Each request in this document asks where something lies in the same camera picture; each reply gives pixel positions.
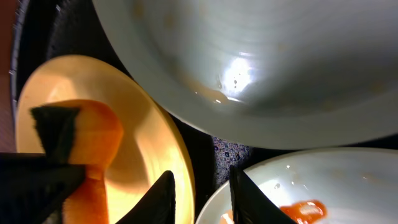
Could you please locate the light blue plate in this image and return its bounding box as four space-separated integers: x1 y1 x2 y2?
93 0 397 149
195 147 398 224

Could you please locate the round black serving tray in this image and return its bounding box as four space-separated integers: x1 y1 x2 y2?
11 1 397 209

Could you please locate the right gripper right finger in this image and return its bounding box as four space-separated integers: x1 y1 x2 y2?
229 166 295 224

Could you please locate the orange green scrub sponge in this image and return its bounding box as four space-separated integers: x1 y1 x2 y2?
30 100 124 224

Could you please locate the light blue plate top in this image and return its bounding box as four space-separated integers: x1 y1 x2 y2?
93 0 397 149

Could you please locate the light blue plate right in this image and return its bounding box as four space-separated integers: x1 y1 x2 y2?
195 147 398 224

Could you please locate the yellow plate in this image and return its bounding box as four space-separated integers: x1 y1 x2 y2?
16 55 195 224

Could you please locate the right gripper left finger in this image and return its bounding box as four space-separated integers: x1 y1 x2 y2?
117 170 176 224

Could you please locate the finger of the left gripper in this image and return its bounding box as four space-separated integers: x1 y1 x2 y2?
1 152 85 223

